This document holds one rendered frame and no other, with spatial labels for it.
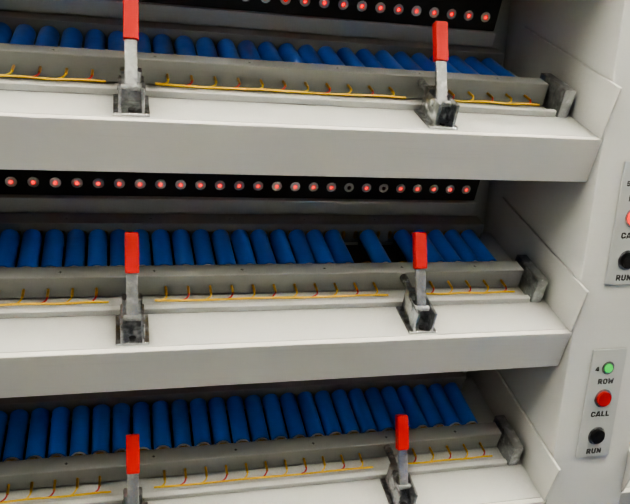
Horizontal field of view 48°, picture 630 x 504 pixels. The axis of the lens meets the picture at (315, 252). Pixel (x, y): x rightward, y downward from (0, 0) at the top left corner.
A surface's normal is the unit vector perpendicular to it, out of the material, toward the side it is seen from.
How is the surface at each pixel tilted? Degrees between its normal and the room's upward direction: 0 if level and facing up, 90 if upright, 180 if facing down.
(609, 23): 90
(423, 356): 109
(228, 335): 19
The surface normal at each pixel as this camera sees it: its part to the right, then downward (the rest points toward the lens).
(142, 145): 0.22, 0.55
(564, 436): 0.26, 0.25
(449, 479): 0.14, -0.84
